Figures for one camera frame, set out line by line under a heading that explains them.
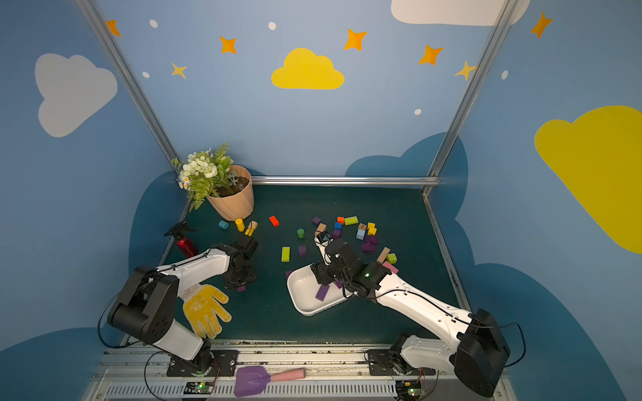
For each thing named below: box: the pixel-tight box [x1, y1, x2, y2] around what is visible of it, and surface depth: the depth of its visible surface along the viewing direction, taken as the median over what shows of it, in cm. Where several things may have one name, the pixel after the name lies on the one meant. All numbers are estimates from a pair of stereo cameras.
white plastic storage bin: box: [286, 262, 354, 317], surface depth 90 cm
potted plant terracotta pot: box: [171, 142, 255, 222], surface depth 92 cm
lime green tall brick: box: [280, 246, 291, 263], surface depth 100 cm
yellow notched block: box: [366, 222, 378, 236], surface depth 107 cm
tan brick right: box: [376, 246, 391, 265], surface depth 101 cm
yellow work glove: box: [182, 284, 233, 341], surface depth 85 cm
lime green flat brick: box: [344, 215, 359, 226], surface depth 111 cm
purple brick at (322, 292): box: [315, 284, 331, 302], surface depth 90 cm
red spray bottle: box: [163, 220, 199, 259], surface depth 90 cm
